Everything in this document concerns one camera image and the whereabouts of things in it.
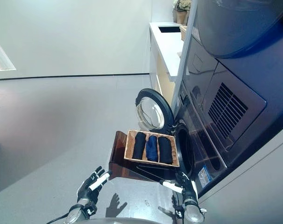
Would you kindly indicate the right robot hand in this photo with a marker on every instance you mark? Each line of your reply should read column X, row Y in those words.
column 187, row 186

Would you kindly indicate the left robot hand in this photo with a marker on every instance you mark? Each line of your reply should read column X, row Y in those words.
column 91, row 184

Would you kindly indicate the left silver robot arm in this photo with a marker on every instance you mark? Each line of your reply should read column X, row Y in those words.
column 79, row 211

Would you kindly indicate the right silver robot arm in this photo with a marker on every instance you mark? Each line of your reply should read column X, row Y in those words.
column 190, row 212

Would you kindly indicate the round washing machine door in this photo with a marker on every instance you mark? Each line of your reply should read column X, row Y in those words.
column 153, row 109

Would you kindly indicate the dark grey washing machine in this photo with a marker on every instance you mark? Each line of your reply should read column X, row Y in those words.
column 225, row 105

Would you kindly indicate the blue energy label sticker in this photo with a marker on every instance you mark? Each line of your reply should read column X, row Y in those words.
column 205, row 175

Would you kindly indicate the dark wooden stool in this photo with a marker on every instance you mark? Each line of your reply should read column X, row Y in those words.
column 125, row 168

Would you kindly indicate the black rolled garment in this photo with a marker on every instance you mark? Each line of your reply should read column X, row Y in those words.
column 139, row 145
column 165, row 150

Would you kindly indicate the wicker basket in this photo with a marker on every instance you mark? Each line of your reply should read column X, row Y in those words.
column 152, row 151

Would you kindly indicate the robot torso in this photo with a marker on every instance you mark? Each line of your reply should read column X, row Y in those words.
column 125, row 220

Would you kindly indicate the blue rolled garment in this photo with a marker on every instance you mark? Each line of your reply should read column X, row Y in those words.
column 151, row 148

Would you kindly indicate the white counter cabinet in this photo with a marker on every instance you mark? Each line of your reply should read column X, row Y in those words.
column 163, row 53

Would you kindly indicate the potted plant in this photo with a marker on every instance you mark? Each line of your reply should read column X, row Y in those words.
column 181, row 10

